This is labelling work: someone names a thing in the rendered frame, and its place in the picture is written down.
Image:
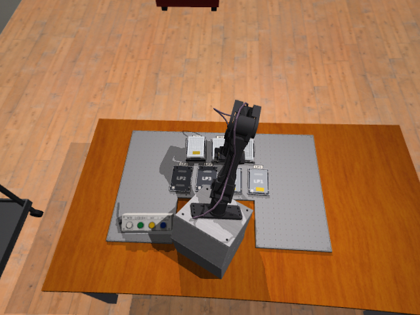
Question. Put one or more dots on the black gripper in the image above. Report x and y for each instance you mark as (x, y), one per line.
(220, 155)

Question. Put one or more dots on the grey button panel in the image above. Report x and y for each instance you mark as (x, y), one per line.
(146, 223)

